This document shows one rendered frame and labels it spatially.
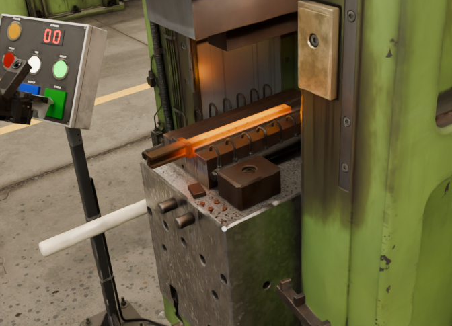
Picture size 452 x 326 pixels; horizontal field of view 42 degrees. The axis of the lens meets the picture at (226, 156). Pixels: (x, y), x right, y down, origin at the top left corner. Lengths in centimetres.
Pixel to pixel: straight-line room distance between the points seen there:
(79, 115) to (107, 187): 156
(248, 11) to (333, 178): 39
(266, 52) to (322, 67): 59
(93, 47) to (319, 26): 77
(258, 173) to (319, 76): 28
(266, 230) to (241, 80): 50
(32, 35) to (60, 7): 454
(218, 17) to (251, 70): 46
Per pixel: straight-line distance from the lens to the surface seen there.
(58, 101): 167
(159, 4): 130
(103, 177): 329
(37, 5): 627
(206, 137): 138
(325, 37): 108
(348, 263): 129
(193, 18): 119
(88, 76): 166
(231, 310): 138
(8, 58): 183
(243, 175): 128
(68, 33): 169
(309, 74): 113
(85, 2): 637
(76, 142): 189
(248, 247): 130
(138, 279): 256
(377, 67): 104
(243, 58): 163
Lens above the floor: 165
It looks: 30 degrees down
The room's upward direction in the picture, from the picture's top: 4 degrees counter-clockwise
